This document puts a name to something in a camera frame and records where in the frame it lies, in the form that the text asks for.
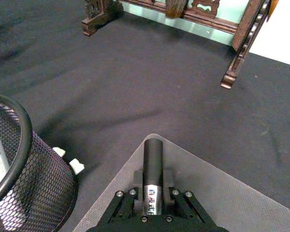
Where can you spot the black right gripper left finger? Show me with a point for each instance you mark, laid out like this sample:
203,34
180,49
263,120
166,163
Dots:
125,205

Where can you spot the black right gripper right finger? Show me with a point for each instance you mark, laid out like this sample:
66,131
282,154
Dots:
183,205

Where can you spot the grey mat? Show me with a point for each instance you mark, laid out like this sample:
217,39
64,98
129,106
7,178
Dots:
232,198

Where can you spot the small white plastic piece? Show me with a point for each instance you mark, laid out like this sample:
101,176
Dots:
76,165

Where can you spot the black mesh pen cup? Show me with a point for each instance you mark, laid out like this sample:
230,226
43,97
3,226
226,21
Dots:
46,181

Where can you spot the black table cloth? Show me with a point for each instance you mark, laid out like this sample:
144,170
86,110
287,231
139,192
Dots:
135,84

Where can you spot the dark carved wooden brush rack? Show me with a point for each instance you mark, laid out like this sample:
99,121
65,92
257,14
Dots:
246,29

